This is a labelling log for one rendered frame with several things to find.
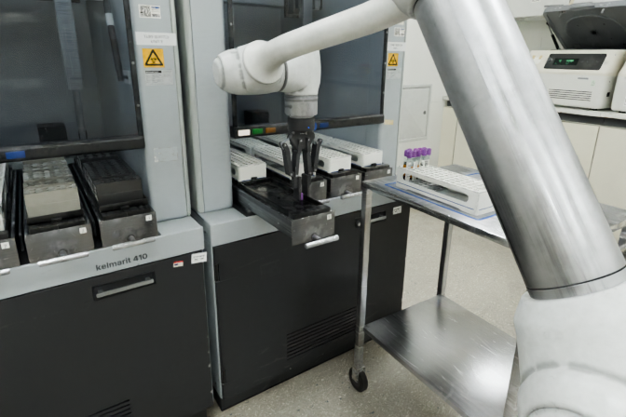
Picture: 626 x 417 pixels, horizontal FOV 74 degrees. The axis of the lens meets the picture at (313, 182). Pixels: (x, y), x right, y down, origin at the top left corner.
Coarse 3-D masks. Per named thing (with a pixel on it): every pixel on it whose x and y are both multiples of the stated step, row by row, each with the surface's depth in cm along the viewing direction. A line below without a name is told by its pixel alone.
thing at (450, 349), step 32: (384, 192) 124; (448, 224) 159; (480, 224) 99; (448, 256) 164; (384, 320) 151; (416, 320) 151; (448, 320) 151; (480, 320) 152; (416, 352) 135; (448, 352) 135; (480, 352) 135; (512, 352) 135; (352, 384) 157; (448, 384) 122; (480, 384) 122; (512, 384) 96; (480, 416) 111; (512, 416) 97
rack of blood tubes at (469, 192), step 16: (400, 176) 126; (416, 176) 120; (432, 176) 117; (448, 176) 116; (464, 176) 117; (416, 192) 121; (432, 192) 116; (448, 192) 121; (464, 192) 106; (480, 192) 103; (464, 208) 107; (480, 208) 104
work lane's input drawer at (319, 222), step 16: (240, 192) 128; (256, 192) 122; (272, 192) 126; (288, 192) 126; (256, 208) 120; (272, 208) 112; (288, 208) 112; (304, 208) 109; (320, 208) 109; (272, 224) 113; (288, 224) 105; (304, 224) 106; (320, 224) 109; (304, 240) 107; (320, 240) 105
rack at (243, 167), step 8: (232, 152) 151; (240, 152) 150; (232, 160) 139; (240, 160) 138; (248, 160) 139; (256, 160) 139; (232, 168) 149; (240, 168) 131; (248, 168) 132; (256, 168) 134; (264, 168) 136; (232, 176) 136; (240, 176) 132; (248, 176) 133; (256, 176) 135; (264, 176) 136
